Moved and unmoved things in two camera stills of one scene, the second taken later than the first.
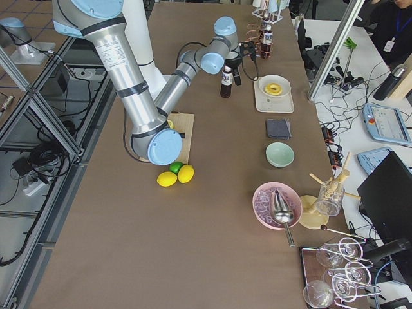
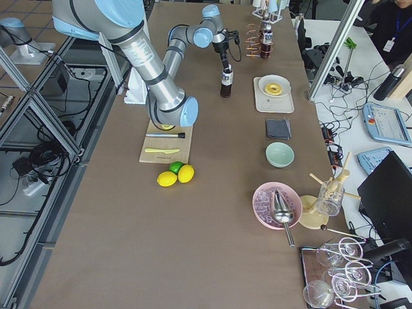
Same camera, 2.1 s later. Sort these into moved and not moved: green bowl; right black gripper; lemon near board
Moved: right black gripper
Not moved: lemon near board; green bowl
